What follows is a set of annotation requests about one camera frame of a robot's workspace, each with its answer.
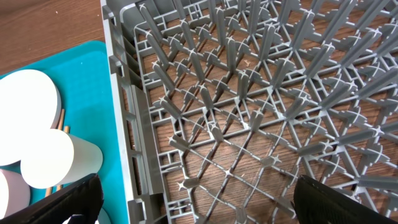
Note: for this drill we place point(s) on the grey rimmed bowl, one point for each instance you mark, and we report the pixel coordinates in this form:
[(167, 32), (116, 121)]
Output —
[(15, 193)]

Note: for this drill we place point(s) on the teal serving tray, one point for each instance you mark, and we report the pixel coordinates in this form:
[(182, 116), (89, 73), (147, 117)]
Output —
[(82, 77)]

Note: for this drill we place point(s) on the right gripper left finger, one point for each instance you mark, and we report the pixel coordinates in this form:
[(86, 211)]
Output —
[(79, 202)]

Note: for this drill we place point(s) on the grey dishwasher rack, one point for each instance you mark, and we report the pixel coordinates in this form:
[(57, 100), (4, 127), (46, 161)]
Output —
[(221, 106)]

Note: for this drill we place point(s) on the right wooden chopstick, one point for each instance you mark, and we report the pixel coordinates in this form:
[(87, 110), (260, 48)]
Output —
[(64, 153)]

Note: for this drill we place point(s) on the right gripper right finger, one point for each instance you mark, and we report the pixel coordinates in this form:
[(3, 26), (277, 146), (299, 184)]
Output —
[(316, 203)]

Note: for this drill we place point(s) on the white cup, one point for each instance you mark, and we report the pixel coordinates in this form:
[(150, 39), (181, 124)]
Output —
[(53, 157)]

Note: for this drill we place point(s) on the large white plate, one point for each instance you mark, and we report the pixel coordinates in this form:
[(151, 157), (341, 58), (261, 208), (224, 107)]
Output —
[(30, 102)]

